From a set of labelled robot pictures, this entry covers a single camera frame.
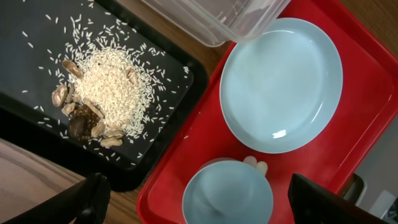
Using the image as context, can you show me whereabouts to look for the small light blue bowl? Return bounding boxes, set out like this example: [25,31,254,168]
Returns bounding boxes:
[182,158,274,224]

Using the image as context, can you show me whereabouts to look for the white plastic spoon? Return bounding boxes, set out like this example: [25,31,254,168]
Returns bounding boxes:
[256,161,268,175]

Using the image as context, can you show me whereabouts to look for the clear plastic bin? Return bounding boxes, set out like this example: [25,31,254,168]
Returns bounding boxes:
[143,0,290,47]

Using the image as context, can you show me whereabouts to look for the rice and peanut scraps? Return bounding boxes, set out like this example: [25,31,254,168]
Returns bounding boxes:
[20,0,190,166]

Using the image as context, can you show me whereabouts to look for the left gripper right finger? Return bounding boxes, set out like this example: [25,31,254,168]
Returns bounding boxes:
[288,173,387,224]

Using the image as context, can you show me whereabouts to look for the light blue plate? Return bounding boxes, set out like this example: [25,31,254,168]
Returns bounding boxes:
[220,17,343,154]

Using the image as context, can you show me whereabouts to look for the black plastic tray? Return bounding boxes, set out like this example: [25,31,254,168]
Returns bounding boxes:
[1,1,208,192]

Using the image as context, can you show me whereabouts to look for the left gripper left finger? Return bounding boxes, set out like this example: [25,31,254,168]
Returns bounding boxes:
[5,173,111,224]

